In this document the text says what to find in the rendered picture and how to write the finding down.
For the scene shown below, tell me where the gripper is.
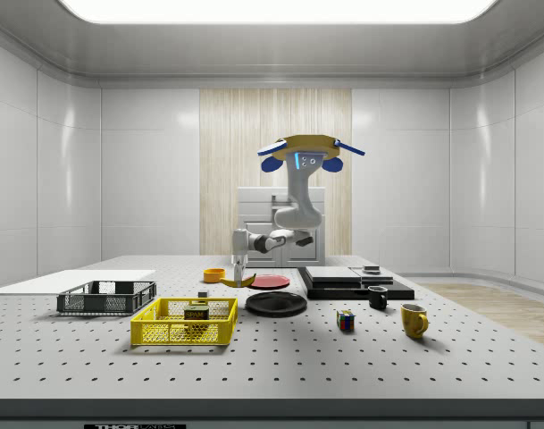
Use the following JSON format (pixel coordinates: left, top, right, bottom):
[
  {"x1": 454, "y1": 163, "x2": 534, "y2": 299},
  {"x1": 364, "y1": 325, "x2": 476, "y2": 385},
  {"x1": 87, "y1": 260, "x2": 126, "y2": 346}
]
[{"x1": 232, "y1": 253, "x2": 248, "y2": 288}]

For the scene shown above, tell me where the banana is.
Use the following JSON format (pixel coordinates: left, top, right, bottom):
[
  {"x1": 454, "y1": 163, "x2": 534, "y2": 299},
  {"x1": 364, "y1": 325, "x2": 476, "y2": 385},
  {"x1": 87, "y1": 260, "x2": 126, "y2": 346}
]
[{"x1": 220, "y1": 273, "x2": 258, "y2": 289}]

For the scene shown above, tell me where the yellow bowl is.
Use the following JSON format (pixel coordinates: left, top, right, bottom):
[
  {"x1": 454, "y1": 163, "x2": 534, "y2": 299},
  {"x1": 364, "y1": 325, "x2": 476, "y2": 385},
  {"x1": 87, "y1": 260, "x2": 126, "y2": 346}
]
[{"x1": 202, "y1": 266, "x2": 228, "y2": 284}]

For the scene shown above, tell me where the red plate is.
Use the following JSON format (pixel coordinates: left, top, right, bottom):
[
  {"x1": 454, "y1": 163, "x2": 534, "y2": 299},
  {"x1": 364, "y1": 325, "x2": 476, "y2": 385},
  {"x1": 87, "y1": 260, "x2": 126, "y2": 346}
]
[{"x1": 247, "y1": 273, "x2": 291, "y2": 290}]

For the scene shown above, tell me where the white cabinet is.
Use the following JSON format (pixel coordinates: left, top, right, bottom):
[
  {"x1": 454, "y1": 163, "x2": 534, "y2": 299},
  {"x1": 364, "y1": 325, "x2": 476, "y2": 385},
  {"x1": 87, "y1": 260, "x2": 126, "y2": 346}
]
[{"x1": 236, "y1": 186, "x2": 328, "y2": 269}]

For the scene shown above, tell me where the black plate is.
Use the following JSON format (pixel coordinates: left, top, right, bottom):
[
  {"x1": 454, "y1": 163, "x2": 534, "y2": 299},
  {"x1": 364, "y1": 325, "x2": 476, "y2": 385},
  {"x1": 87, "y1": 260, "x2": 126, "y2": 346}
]
[{"x1": 245, "y1": 290, "x2": 308, "y2": 318}]

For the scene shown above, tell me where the flat-sided can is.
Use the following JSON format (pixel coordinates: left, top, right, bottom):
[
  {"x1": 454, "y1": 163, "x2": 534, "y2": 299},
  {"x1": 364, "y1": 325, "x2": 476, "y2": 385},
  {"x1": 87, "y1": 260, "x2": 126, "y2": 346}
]
[{"x1": 183, "y1": 304, "x2": 210, "y2": 322}]

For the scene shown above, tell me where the yellow basket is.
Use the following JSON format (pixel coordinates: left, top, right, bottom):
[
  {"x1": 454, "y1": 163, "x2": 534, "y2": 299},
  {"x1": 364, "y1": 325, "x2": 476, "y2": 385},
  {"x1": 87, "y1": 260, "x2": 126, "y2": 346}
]
[{"x1": 130, "y1": 297, "x2": 239, "y2": 348}]

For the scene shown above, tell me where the black stove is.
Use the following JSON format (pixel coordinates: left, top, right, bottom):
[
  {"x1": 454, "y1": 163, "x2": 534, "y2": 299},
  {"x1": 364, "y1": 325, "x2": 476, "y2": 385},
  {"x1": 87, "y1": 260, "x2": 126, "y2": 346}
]
[{"x1": 297, "y1": 264, "x2": 416, "y2": 301}]

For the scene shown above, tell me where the puzzle cube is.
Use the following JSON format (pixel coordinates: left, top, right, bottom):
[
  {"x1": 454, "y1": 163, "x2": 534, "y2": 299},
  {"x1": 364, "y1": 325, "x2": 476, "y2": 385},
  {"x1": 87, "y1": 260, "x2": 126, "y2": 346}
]
[{"x1": 335, "y1": 308, "x2": 356, "y2": 332}]

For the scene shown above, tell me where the black mug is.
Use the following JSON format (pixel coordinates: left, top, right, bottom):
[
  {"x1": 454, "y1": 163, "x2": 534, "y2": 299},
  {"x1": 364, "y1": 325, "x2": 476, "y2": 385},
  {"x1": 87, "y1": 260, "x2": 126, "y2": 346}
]
[{"x1": 367, "y1": 285, "x2": 389, "y2": 311}]

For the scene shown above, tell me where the dark grey basket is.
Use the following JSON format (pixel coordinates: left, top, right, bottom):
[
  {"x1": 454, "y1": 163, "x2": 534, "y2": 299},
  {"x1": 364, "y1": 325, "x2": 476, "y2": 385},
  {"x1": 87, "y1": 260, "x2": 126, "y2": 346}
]
[{"x1": 56, "y1": 280, "x2": 158, "y2": 317}]

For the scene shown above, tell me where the yellow mug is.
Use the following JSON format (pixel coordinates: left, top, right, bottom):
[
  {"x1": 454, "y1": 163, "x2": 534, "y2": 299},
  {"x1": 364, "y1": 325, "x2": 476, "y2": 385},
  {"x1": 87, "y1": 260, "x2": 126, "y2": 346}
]
[{"x1": 400, "y1": 303, "x2": 431, "y2": 340}]

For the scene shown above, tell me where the white board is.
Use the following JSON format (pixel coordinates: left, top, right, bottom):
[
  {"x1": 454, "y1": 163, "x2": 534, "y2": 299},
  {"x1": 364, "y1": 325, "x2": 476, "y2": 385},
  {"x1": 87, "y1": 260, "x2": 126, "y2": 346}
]
[{"x1": 0, "y1": 268, "x2": 158, "y2": 295}]

